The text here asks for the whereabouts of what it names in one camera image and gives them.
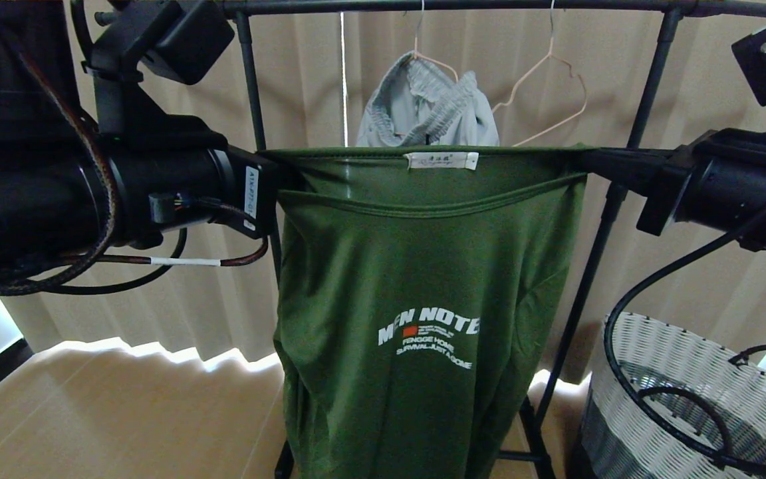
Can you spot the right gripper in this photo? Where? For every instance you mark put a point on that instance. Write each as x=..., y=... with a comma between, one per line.
x=722, y=179

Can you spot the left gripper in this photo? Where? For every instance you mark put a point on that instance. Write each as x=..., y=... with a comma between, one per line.
x=177, y=193

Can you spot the green garment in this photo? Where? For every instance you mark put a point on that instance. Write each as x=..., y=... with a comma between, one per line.
x=423, y=266

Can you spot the pale grey shorts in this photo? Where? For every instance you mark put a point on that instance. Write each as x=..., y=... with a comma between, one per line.
x=423, y=106

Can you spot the pink clothes hanger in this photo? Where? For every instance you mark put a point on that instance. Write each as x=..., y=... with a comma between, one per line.
x=551, y=40
x=416, y=46

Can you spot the black clothes rack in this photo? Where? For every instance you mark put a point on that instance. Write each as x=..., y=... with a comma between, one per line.
x=651, y=80

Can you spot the white laundry basket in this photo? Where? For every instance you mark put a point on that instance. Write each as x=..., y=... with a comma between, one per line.
x=662, y=346

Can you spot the beige curtain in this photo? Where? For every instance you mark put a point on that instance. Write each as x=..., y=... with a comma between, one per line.
x=190, y=313

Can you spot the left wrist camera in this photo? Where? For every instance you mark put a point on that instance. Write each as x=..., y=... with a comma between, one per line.
x=190, y=40

